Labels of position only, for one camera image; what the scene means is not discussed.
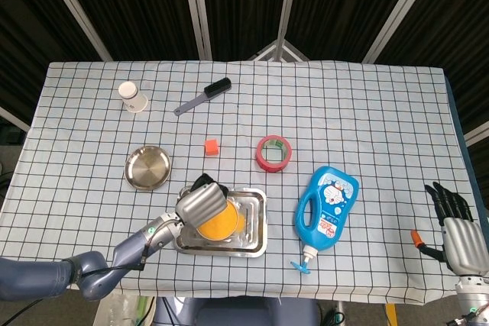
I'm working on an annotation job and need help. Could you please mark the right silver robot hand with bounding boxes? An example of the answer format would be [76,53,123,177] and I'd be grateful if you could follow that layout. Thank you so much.
[410,181,484,276]

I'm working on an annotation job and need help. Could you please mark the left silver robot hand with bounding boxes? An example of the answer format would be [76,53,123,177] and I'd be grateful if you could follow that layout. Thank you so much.
[174,173,230,234]

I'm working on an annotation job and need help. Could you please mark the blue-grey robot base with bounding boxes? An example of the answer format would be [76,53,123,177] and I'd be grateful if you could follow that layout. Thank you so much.
[154,297,320,326]

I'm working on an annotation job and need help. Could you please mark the bowl of orange powder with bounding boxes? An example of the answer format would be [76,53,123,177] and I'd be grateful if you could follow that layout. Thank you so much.
[196,199,240,242]

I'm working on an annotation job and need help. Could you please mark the round steel plate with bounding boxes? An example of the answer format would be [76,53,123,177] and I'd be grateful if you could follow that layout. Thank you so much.
[124,144,172,192]

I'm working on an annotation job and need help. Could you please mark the rectangular steel tray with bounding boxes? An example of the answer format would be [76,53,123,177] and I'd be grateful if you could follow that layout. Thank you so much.
[171,185,268,259]

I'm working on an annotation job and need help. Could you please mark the red tape roll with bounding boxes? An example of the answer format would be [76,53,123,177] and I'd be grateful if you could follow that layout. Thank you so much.
[255,134,293,173]

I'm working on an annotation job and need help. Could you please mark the blue pump detergent bottle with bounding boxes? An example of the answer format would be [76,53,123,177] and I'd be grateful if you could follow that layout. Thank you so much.
[290,165,361,275]

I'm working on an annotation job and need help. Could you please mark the white paper cup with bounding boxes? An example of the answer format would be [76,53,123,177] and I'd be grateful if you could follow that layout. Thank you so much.
[117,80,149,114]

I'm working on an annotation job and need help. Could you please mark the blue checked tablecloth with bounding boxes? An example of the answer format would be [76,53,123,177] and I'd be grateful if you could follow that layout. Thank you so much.
[0,59,489,306]

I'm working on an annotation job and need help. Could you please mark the white metal screen foot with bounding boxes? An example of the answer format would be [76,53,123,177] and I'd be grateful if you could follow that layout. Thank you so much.
[248,38,310,63]

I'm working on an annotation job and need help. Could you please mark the black folding screen white frames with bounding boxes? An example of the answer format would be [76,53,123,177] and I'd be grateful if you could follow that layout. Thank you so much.
[0,0,489,144]

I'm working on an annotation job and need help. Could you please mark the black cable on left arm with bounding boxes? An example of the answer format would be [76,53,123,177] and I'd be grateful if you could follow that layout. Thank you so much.
[78,221,179,277]

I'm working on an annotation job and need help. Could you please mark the black brush with grey handle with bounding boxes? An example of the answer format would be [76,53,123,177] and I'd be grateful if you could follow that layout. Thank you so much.
[173,77,232,118]

